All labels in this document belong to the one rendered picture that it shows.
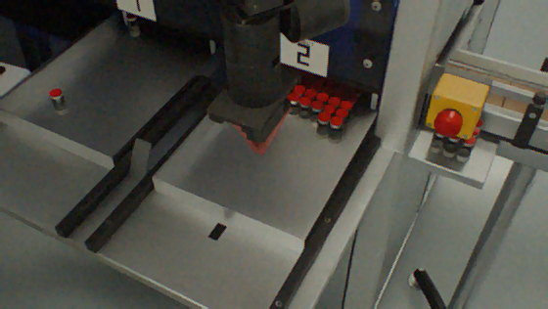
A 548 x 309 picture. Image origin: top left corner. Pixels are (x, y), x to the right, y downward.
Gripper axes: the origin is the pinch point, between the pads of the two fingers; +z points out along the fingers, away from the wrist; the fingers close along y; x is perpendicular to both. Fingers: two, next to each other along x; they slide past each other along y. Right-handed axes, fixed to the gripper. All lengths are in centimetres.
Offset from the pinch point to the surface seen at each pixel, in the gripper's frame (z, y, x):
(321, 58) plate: 6.8, 26.9, 3.8
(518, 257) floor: 111, 83, -45
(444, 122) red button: 8.8, 23.4, -17.6
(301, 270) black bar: 18.5, -3.0, -7.5
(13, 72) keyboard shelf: 28, 17, 71
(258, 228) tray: 18.7, 0.5, 1.3
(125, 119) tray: 20.3, 11.3, 34.4
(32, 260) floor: 108, 9, 94
